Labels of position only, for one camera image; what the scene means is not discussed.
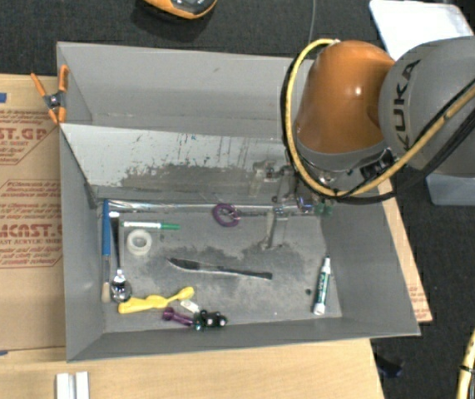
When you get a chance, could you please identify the dark green toy car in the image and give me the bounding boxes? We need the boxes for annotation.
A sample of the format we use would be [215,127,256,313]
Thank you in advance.
[192,309,229,333]

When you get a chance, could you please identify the blue-handled brush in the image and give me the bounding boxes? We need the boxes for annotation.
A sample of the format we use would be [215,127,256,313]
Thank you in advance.
[100,199,114,304]

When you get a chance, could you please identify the grey metal bin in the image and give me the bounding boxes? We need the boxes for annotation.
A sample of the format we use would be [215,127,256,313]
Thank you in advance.
[56,42,423,363]

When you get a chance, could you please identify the white marker with green cap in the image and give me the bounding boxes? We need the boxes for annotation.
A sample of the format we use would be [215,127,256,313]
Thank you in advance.
[120,220,181,231]

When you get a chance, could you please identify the yellow balloon-shaped toy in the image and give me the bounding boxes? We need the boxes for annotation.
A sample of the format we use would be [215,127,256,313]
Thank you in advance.
[116,286,195,316]

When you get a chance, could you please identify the shiny metal spoon black handle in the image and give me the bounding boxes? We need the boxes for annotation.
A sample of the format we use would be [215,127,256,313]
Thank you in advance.
[108,210,133,302]

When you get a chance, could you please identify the white marker with green label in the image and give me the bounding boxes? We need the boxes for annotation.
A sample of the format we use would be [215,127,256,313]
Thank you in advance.
[311,255,333,317]

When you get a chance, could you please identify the purple small toy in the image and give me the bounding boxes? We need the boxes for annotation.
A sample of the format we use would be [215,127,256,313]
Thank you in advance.
[161,306,195,328]

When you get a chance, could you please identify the clear tape roll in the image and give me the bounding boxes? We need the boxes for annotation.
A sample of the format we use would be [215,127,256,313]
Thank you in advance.
[126,228,153,258]

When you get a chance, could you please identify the purple ring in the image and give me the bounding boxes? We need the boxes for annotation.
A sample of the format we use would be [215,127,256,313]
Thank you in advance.
[212,202,242,229]

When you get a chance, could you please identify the brown cardboard board red print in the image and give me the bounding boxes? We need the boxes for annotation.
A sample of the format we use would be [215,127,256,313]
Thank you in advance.
[0,71,68,353]

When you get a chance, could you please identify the black flat knife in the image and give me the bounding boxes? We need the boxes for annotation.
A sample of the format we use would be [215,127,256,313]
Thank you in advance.
[166,257,274,282]

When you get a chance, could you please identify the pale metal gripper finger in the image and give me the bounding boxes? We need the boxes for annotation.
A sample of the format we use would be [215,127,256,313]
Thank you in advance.
[264,205,291,249]
[249,160,279,200]

